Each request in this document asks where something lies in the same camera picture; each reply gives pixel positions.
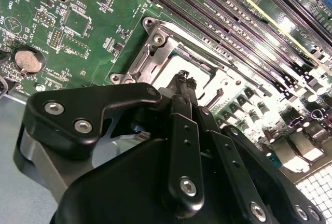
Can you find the metal socket cover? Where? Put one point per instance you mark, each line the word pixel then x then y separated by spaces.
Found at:
pixel 166 50

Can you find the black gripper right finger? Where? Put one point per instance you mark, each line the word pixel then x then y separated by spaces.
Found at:
pixel 233 156

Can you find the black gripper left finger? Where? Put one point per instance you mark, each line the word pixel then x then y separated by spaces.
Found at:
pixel 64 99

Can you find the silver CPU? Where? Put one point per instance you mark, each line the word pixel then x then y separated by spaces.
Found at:
pixel 171 68

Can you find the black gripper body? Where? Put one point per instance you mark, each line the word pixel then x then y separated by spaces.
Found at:
pixel 116 195

